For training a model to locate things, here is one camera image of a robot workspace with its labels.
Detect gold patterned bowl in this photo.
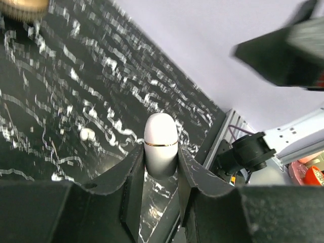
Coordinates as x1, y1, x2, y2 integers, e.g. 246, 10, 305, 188
1, 0, 50, 22

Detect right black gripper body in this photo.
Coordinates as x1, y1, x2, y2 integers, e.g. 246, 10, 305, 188
233, 1, 323, 90

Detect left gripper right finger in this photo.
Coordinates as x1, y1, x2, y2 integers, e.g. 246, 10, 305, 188
178, 147, 323, 243

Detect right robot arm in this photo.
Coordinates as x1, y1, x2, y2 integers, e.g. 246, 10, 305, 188
214, 1, 323, 175

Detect white earbud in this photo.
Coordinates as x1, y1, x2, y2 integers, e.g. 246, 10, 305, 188
79, 128, 96, 141

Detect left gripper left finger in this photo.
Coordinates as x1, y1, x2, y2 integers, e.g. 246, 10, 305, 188
1, 145, 145, 242

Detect white earbud charging case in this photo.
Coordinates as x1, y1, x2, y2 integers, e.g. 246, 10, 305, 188
144, 113, 178, 180

